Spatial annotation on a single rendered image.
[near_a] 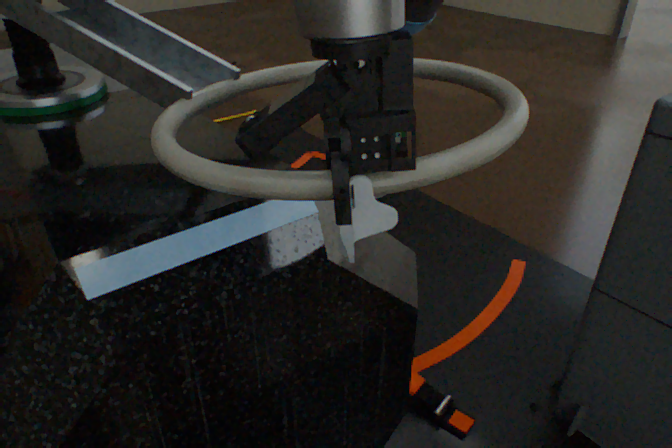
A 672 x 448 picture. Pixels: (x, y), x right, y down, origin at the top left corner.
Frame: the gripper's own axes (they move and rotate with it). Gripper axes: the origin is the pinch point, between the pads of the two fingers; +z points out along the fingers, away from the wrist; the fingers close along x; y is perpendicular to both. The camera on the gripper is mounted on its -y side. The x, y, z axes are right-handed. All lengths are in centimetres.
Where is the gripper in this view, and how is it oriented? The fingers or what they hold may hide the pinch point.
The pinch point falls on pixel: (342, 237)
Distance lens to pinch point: 55.4
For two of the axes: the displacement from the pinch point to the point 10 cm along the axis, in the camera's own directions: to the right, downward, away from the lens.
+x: -0.2, -4.9, 8.7
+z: 0.7, 8.7, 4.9
